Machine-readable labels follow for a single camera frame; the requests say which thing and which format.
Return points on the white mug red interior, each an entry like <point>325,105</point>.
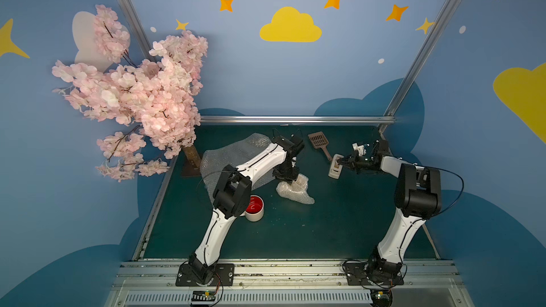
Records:
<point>255,209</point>

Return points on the white tape dispenser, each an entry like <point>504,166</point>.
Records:
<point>335,169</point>

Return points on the right circuit board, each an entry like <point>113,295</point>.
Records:
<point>381,298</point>

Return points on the left circuit board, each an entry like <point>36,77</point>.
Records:
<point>206,297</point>

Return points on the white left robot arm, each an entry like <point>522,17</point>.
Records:
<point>232,195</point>

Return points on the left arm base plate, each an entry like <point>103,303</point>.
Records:
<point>218,275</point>

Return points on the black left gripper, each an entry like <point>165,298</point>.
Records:
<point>286,170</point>

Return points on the brown slotted scoop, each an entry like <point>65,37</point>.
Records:
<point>319,141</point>

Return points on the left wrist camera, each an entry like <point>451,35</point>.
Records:
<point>292,146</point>

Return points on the circuit board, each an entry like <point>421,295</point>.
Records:
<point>381,298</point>
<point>206,297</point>

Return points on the pink cherry blossom tree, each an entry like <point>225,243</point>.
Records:
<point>154,99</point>

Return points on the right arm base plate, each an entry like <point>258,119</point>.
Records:
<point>362,275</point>

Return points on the right aluminium frame post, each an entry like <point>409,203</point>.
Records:
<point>442,20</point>

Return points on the aluminium front rail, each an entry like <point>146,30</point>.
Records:
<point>283,282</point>

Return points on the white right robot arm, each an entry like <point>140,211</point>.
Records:
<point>417,199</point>

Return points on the aluminium frame post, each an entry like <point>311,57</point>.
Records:
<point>442,20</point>
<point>136,27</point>

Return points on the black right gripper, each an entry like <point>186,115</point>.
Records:
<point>352,162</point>

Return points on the left aluminium frame post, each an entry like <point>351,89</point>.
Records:
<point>136,27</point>

